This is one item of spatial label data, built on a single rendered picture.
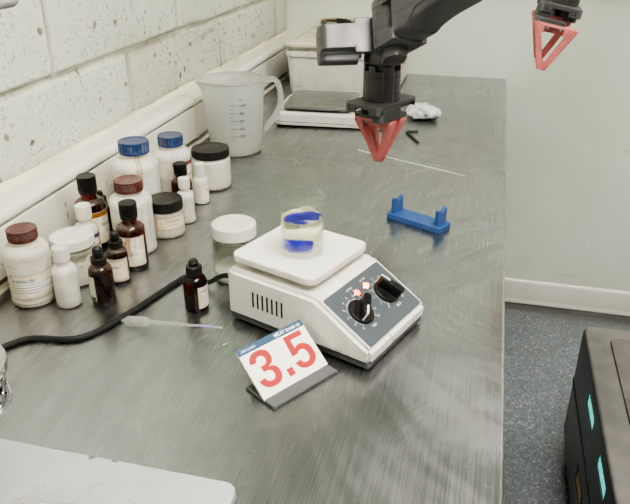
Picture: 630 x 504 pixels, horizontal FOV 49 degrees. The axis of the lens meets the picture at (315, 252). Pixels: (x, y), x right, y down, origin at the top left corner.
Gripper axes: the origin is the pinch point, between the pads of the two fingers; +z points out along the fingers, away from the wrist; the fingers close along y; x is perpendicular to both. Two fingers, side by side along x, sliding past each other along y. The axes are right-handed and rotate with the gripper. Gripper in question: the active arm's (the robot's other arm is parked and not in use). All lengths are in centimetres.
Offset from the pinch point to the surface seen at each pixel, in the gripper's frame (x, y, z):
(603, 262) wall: 5, -124, 66
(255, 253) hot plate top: 7.9, 36.6, 1.2
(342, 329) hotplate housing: 21.5, 37.5, 5.8
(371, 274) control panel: 18.6, 28.1, 3.9
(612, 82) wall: -2, -120, 8
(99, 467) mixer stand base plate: 15, 65, 9
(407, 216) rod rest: 6.2, 0.4, 8.7
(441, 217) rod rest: 12.0, 0.0, 7.5
